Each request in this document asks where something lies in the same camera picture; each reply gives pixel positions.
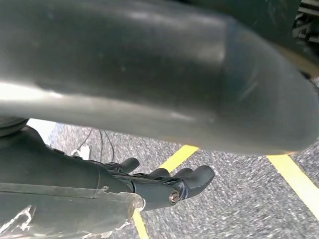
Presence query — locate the white power adapter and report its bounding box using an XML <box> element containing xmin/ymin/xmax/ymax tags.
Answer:
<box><xmin>71</xmin><ymin>145</ymin><xmax>90</xmax><ymax>161</ymax></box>

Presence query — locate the black floor cable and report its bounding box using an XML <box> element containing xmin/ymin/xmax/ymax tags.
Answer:
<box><xmin>77</xmin><ymin>128</ymin><xmax>115</xmax><ymax>162</ymax></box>

